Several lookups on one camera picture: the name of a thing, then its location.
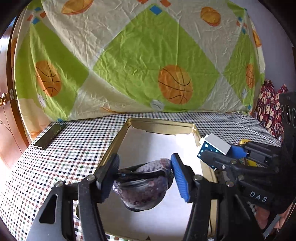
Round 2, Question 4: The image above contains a white orange star box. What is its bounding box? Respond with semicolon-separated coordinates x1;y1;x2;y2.
197;133;231;158

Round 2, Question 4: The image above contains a camouflage fabric pouch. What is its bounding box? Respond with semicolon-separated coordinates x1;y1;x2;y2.
112;158;174;212

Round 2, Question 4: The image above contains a person's right hand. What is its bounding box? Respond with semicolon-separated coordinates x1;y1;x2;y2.
253;203;296;232

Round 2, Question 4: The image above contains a yellow crying face toy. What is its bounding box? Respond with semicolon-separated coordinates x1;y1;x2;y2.
239;139;258;167

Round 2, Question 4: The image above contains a red bear pattern cloth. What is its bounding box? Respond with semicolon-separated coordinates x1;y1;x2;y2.
253;79;288;138

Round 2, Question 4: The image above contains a checkered tablecloth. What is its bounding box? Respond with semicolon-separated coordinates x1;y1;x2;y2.
1;113;280;240

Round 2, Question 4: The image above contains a gold metal tin box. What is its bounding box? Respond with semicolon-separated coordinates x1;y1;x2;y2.
97;118;216;240

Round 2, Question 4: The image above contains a dark metal harmonica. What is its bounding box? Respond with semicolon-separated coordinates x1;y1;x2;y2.
34;123;66;150

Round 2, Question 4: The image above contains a brown wooden door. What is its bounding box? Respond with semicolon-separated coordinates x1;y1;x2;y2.
1;20;30;168

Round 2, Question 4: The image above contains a basketball pattern bed sheet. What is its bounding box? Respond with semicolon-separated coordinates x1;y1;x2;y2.
12;1;265;139

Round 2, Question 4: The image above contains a brass door handle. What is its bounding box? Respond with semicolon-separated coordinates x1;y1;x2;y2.
0;93;10;106

